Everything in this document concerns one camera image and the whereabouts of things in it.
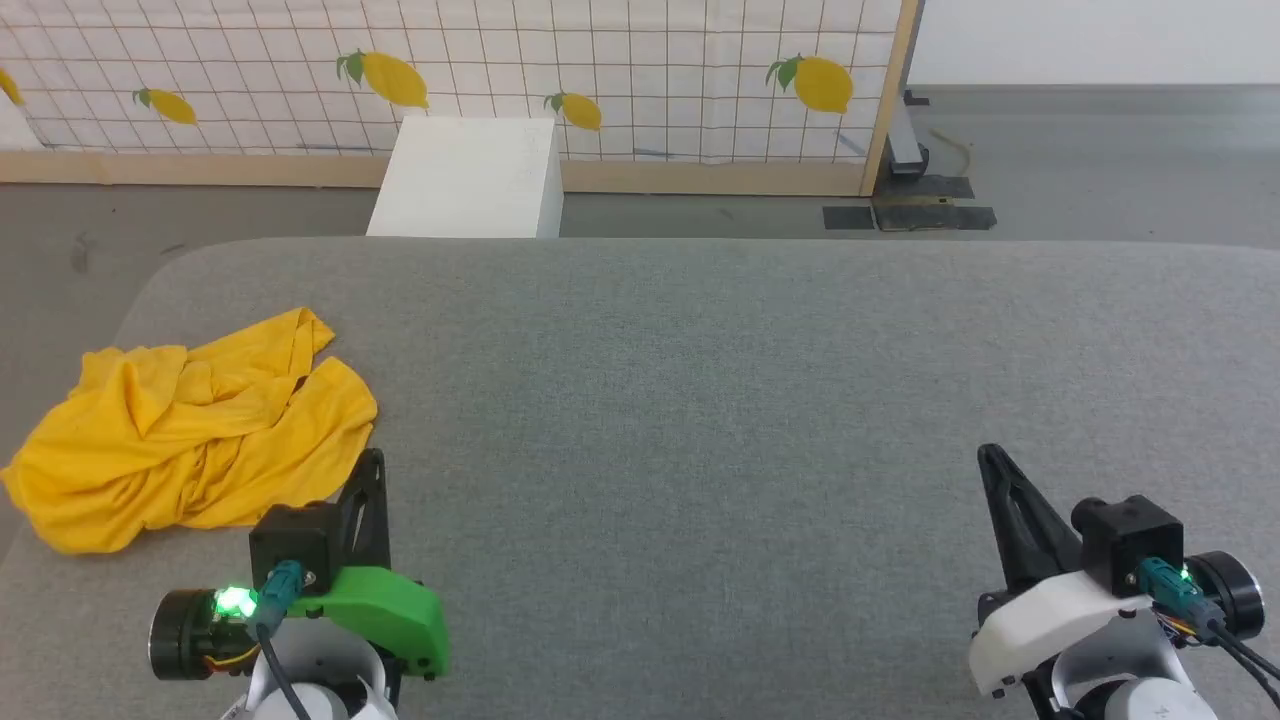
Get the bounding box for yellow t-shirt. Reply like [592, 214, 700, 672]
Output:
[0, 307, 379, 556]

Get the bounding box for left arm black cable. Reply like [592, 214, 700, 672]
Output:
[255, 560, 316, 720]

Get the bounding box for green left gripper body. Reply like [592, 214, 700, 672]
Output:
[290, 565, 452, 682]

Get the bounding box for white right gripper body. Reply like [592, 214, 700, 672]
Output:
[968, 570, 1153, 698]

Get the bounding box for large black floor tape patch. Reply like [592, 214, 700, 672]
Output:
[876, 205, 998, 233]

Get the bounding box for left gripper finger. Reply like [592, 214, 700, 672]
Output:
[338, 449, 391, 571]

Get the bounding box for dark floor plate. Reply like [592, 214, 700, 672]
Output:
[872, 176, 975, 200]

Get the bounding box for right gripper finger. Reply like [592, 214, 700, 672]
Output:
[977, 443, 1085, 594]

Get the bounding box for grey metal partition foot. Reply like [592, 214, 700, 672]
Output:
[885, 90, 932, 182]

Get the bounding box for lemon print partition screen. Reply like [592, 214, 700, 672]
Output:
[0, 0, 923, 198]

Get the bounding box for white box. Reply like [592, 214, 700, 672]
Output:
[366, 117, 564, 239]

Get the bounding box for grey fabric sofa cushion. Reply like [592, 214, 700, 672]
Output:
[0, 237, 1280, 720]

